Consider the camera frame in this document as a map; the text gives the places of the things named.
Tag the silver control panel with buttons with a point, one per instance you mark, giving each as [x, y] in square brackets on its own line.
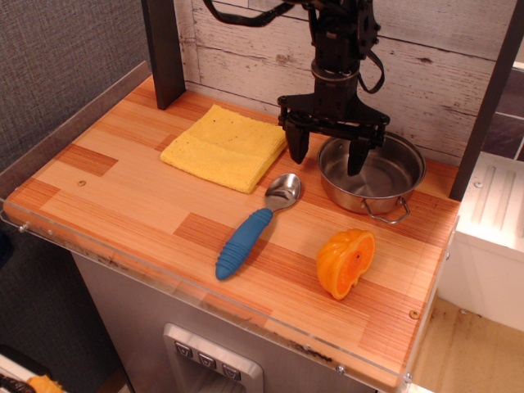
[200, 365]

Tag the orange plastic pumpkin half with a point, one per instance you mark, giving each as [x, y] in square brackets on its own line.
[343, 259]

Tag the orange toy bottom left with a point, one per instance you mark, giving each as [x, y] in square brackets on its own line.
[37, 384]

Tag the yellow folded cloth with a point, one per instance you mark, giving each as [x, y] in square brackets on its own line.
[226, 148]

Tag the dark right vertical post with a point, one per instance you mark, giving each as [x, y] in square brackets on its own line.
[495, 88]

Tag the stainless steel pot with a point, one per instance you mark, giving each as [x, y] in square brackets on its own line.
[382, 187]

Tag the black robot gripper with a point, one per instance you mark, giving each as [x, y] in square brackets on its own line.
[332, 109]

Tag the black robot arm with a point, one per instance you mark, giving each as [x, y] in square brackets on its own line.
[343, 35]

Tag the dark vertical post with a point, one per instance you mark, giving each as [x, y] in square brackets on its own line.
[495, 88]
[164, 51]

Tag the blue handled metal spoon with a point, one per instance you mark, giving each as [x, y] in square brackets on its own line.
[281, 194]

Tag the dark left vertical post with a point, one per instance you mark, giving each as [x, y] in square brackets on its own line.
[164, 51]

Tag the grey metal cabinet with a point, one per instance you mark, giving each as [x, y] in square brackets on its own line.
[135, 313]

